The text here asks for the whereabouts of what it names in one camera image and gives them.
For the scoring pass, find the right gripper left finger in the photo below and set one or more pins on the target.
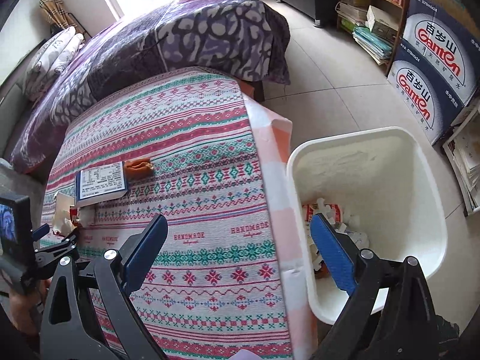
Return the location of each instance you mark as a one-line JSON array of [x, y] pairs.
[[139, 252]]

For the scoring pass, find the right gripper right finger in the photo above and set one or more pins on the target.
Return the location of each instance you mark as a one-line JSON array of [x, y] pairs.
[[339, 263]]

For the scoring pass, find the red white wrapper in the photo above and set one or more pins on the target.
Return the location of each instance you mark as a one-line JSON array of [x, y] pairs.
[[67, 217]]

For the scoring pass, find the blue white medicine box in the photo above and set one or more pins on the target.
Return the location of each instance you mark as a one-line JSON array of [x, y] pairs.
[[100, 184]]

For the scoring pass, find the orange peel piece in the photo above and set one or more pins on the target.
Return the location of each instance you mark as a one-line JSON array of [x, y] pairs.
[[138, 169]]

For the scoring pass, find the white plastic trash bin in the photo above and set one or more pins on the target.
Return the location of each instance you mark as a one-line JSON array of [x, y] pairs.
[[382, 176]]

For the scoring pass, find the striped patterned table cloth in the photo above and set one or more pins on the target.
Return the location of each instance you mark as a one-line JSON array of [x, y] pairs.
[[215, 287]]

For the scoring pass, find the pink checked under cloth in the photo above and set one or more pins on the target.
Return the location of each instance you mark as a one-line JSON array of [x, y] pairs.
[[272, 134]]

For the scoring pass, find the lower Ganten water carton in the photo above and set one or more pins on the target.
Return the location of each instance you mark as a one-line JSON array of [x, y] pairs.
[[424, 91]]

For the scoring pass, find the ganten water carton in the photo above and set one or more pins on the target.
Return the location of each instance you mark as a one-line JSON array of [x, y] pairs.
[[424, 91], [446, 44]]

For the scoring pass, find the upper Ganten water carton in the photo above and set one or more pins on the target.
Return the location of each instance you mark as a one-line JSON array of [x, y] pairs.
[[446, 44]]

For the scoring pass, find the purple patterned bed blanket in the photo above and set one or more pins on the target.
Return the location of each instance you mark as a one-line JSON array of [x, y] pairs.
[[245, 39]]

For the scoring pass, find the plaid folding chair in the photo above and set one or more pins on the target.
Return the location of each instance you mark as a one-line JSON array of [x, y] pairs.
[[59, 18]]

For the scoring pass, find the wooden bookshelf with books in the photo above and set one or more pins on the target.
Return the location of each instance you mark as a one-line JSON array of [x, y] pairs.
[[377, 26]]

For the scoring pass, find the white wire rack shelf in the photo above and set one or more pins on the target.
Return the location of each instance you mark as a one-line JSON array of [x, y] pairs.
[[462, 150]]

